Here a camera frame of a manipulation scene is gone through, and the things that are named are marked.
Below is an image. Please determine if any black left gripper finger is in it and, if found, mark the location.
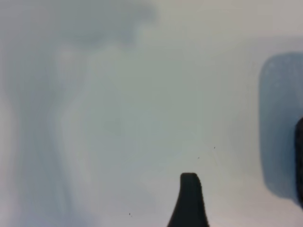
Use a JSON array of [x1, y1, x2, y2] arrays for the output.
[[167, 172, 210, 227]]

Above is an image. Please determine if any dark brown woven basket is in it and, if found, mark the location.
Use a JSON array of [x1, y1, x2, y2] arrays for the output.
[[294, 117, 303, 210]]

